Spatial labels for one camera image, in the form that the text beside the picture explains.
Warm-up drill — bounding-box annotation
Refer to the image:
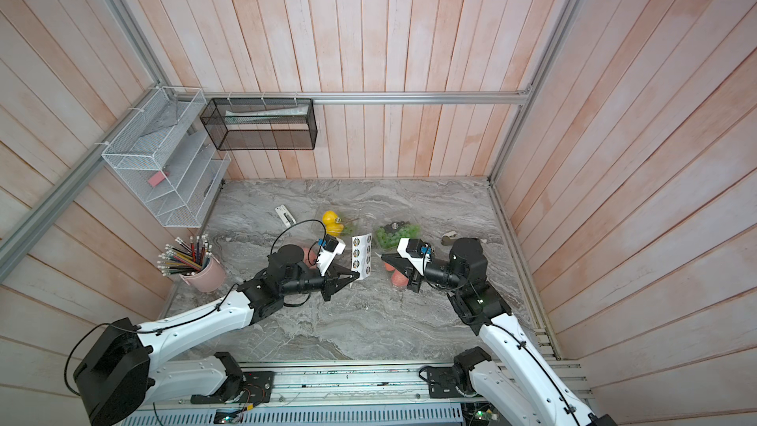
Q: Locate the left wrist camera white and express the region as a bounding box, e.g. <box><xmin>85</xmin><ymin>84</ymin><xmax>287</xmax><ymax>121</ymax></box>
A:
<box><xmin>315</xmin><ymin>234</ymin><xmax>346</xmax><ymax>275</ymax></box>

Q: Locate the white wire mesh shelf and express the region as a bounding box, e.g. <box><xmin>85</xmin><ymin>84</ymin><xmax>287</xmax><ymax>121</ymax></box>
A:
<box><xmin>103</xmin><ymin>86</ymin><xmax>231</xmax><ymax>229</ymax></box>

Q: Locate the aluminium front rail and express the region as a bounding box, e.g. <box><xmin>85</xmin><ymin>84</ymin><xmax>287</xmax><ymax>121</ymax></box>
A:
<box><xmin>147</xmin><ymin>359</ymin><xmax>593</xmax><ymax>409</ymax></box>

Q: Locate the black wire mesh basket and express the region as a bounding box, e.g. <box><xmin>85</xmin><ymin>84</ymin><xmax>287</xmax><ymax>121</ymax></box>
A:
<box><xmin>200</xmin><ymin>97</ymin><xmax>319</xmax><ymax>151</ymax></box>

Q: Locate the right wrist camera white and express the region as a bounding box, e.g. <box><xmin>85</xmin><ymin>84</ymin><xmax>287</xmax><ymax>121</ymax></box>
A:
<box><xmin>397</xmin><ymin>238</ymin><xmax>433</xmax><ymax>276</ymax></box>

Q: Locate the clear box of small peaches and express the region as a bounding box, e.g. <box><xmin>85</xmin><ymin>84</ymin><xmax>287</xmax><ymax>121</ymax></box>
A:
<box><xmin>304</xmin><ymin>248</ymin><xmax>321</xmax><ymax>268</ymax></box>

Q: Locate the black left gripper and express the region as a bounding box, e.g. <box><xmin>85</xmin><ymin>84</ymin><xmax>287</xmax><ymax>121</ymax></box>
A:
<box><xmin>282</xmin><ymin>263</ymin><xmax>361</xmax><ymax>303</ymax></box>

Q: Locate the pink eraser block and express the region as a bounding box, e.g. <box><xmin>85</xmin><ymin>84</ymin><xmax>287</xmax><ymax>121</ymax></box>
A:
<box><xmin>147</xmin><ymin>171</ymin><xmax>169</xmax><ymax>187</ymax></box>

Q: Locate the clear box of grapes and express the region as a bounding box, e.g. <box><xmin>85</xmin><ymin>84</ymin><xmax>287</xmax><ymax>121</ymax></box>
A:
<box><xmin>374</xmin><ymin>221</ymin><xmax>421</xmax><ymax>250</ymax></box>

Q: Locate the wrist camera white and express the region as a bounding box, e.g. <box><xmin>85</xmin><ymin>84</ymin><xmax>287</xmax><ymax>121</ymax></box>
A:
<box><xmin>397</xmin><ymin>238</ymin><xmax>433</xmax><ymax>276</ymax></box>
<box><xmin>315</xmin><ymin>234</ymin><xmax>346</xmax><ymax>275</ymax></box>

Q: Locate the colored pencils bundle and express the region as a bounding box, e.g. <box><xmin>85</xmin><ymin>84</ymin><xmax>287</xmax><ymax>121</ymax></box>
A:
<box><xmin>157</xmin><ymin>235</ymin><xmax>213</xmax><ymax>276</ymax></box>

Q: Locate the small grey tape dispenser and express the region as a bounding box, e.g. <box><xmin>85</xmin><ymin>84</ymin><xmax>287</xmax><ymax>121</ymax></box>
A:
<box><xmin>441</xmin><ymin>231</ymin><xmax>457</xmax><ymax>247</ymax></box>

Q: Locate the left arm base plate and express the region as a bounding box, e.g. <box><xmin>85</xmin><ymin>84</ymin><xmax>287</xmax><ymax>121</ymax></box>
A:
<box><xmin>190</xmin><ymin>371</ymin><xmax>275</xmax><ymax>406</ymax></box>

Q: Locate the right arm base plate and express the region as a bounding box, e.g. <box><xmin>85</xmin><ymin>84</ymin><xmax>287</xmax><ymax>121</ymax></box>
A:
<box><xmin>418</xmin><ymin>365</ymin><xmax>483</xmax><ymax>400</ymax></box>

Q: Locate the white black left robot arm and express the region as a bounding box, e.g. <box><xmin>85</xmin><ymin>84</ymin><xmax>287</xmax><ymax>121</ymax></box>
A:
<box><xmin>64</xmin><ymin>245</ymin><xmax>360</xmax><ymax>425</ymax></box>

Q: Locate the pink pencil cup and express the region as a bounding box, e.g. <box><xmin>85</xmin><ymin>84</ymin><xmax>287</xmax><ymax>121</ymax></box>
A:
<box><xmin>181</xmin><ymin>256</ymin><xmax>227</xmax><ymax>293</ymax></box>

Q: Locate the paper in black basket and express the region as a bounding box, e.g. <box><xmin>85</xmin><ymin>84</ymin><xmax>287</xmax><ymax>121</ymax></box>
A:
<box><xmin>224</xmin><ymin>105</ymin><xmax>311</xmax><ymax>125</ymax></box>

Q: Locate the clear box of red apples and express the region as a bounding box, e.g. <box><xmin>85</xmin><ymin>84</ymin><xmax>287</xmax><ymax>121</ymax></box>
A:
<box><xmin>384</xmin><ymin>263</ymin><xmax>408</xmax><ymax>289</ymax></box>

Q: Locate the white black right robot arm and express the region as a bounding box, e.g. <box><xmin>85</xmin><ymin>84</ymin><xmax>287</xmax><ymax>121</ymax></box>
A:
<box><xmin>382</xmin><ymin>238</ymin><xmax>615</xmax><ymax>425</ymax></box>

